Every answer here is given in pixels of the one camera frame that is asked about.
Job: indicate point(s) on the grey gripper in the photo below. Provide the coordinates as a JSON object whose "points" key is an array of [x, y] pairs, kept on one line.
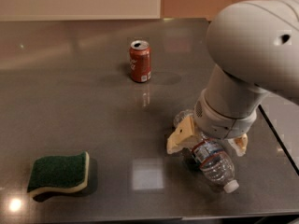
{"points": [[221, 120]]}

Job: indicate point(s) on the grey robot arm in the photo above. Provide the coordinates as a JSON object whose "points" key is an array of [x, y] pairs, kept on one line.
{"points": [[255, 47]]}

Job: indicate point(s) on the clear plastic water bottle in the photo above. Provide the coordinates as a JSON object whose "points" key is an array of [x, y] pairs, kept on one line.
{"points": [[210, 158]]}

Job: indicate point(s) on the grey side table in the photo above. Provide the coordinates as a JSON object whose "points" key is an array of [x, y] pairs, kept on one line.
{"points": [[283, 117]]}

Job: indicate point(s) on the red soda can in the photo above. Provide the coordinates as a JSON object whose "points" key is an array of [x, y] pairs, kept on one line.
{"points": [[140, 62]]}

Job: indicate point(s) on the green and yellow sponge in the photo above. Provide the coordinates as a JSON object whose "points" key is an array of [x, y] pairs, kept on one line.
{"points": [[62, 174]]}

